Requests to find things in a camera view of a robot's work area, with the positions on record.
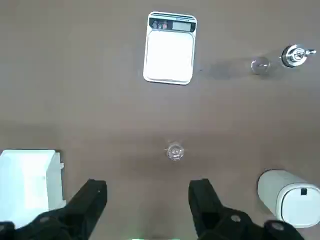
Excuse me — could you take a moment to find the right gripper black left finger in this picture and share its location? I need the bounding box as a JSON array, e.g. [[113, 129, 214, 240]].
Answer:
[[0, 178, 108, 240]]

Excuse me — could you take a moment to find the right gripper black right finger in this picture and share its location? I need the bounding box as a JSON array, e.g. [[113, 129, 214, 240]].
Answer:
[[187, 177, 305, 240]]

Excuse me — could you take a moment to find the small clear measuring cup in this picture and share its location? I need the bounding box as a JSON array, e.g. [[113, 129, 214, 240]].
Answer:
[[164, 140, 187, 163]]

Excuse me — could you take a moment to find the white open rectangular box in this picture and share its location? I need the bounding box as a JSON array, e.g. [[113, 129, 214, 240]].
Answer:
[[0, 149, 65, 216]]

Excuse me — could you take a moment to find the white lidded desktop bin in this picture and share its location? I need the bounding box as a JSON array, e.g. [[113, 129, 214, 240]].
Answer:
[[257, 169, 320, 229]]

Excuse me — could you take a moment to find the silver digital kitchen scale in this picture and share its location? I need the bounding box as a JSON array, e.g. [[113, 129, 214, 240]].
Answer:
[[142, 11, 198, 86]]

